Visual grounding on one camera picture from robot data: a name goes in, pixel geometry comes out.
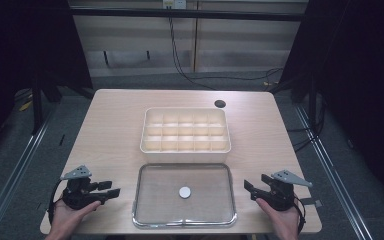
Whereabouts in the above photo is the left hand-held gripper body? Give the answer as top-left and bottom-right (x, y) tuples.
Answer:
(59, 164), (106, 211)

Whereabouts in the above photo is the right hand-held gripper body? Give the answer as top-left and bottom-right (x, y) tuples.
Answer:
(256, 169), (314, 212)

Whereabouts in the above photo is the person's left hand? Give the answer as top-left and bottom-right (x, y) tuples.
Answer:
(45, 199), (102, 240)

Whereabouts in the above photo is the person's right hand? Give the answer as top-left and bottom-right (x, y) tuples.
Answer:
(255, 197), (301, 240)

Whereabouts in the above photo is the clear plastic lid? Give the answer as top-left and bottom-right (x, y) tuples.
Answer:
(132, 162), (238, 230)

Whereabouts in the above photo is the white round knob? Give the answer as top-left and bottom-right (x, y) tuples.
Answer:
(178, 186), (192, 200)

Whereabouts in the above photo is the cream compartment organizer box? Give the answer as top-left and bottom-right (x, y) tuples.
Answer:
(139, 106), (232, 165)

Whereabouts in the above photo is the black metal stand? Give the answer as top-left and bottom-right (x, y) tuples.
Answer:
(30, 74), (45, 136)
(307, 75), (318, 132)

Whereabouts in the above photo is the yellow floor object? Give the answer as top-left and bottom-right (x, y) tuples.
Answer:
(18, 99), (34, 112)

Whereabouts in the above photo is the black curtain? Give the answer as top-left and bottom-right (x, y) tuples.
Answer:
(0, 0), (94, 161)
(278, 0), (384, 204)

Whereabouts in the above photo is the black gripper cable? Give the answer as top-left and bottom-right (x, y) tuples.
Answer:
(292, 195), (307, 235)
(46, 179), (65, 225)

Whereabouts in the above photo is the aluminium floor rail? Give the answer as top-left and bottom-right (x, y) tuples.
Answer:
(293, 105), (376, 240)
(0, 111), (56, 240)

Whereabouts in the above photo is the black floor cable bundle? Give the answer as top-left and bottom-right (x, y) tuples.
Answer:
(286, 99), (326, 154)

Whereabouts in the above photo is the thin black floor cable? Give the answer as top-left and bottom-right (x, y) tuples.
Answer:
(193, 67), (285, 88)

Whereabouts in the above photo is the long black wall cable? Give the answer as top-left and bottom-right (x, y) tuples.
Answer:
(168, 16), (218, 92)

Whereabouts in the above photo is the black horizontal frame bar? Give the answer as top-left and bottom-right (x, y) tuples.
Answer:
(69, 7), (307, 22)

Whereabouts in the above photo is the white wall power outlet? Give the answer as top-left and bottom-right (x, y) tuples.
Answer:
(162, 0), (188, 10)

